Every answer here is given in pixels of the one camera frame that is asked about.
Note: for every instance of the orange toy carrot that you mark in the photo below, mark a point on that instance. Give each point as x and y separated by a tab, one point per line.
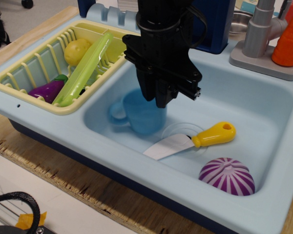
283	52

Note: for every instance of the purple toy eggplant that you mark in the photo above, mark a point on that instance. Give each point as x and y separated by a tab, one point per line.
50	90

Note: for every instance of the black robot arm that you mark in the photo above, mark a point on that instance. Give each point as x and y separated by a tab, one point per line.
169	29

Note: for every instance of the lime green plastic plate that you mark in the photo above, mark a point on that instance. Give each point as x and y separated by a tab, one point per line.
94	59

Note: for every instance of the black chair caster wheel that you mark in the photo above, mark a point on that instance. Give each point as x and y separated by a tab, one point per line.
27	4

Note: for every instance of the grey toy faucet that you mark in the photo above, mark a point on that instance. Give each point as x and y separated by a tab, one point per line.
254	52

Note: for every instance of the pale yellow drying rack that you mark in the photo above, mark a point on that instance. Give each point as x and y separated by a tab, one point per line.
46	61

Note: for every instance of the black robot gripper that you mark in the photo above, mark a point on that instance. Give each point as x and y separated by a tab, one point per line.
162	63

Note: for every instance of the blue plastic toy cup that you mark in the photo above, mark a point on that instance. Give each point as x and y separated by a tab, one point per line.
143	116

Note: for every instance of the yellow toy potato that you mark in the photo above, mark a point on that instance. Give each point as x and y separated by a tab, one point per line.
75	51

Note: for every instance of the steel bowl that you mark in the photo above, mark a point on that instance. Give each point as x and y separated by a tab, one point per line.
240	21

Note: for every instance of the light blue toy sink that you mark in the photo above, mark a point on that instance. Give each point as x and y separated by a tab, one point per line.
104	164

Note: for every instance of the purple striped toy onion half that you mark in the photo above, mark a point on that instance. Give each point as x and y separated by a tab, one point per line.
228	175

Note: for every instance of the yellow handled toy knife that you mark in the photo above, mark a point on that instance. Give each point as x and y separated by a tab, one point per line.
220	133

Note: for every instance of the yellow tape piece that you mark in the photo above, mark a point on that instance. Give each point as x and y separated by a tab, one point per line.
25	221

